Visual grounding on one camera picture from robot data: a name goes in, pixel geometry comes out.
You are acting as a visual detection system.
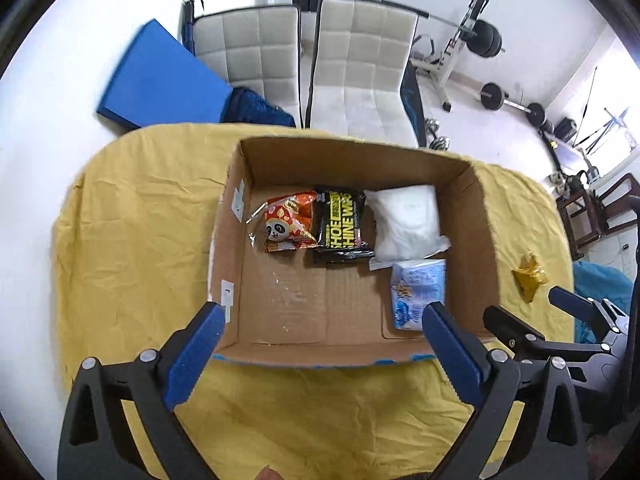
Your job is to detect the yellow snack packet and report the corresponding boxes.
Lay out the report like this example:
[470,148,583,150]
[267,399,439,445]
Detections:
[512,252,548,304]

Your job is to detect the light blue tissue pack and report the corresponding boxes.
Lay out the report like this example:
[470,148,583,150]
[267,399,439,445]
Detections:
[390,259,446,330]

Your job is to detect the white soft packet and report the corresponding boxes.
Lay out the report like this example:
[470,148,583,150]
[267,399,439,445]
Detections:
[364,184,450,271]

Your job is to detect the black shoe shine wipes pack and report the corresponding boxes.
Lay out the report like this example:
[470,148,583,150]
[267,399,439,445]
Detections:
[314,188,374,263]

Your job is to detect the orange panda snack bag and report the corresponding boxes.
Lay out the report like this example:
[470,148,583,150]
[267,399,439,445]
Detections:
[245,191,319,252]

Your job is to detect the person hand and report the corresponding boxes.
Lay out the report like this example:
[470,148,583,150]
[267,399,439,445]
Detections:
[255,466,283,480]

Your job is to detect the teal blanket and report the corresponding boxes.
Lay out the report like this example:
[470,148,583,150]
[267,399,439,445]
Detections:
[573,260,634,314]

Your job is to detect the dark wooden chair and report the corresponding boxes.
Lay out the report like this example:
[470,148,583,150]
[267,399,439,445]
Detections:
[556,171,639,261]

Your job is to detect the chrome dumbbells on floor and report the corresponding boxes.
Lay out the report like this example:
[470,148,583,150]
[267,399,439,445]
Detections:
[424,118,450,151]

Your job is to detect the cardboard box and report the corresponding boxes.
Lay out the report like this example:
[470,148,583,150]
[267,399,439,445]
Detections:
[208,136,499,367]

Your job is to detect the yellow table cloth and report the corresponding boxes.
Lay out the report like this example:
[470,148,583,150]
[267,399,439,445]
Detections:
[54,124,574,479]

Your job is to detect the small barbell on floor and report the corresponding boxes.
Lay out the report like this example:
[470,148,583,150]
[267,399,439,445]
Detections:
[480,82,547,128]

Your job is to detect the black blue bench pad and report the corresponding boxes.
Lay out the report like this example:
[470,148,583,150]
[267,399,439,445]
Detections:
[400,62,426,148]

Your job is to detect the white weight bench rack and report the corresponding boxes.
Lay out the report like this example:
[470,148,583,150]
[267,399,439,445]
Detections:
[409,0,488,113]

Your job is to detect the right white padded chair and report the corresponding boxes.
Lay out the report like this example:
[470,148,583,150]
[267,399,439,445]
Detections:
[306,0,419,148]

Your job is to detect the white padded chair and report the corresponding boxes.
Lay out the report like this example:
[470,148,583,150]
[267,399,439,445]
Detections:
[192,4,304,128]
[306,0,419,148]

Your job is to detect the dark blue cloth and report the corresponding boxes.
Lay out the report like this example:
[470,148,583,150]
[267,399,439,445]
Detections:
[221,87,296,128]

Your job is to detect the blue foam mat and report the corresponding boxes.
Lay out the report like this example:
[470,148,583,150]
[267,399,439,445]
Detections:
[96,20,232,130]

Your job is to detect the left white padded chair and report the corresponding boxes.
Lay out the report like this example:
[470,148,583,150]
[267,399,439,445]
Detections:
[192,4,304,128]

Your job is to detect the barbell on rack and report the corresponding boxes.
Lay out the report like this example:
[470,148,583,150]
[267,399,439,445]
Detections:
[292,0,506,58]

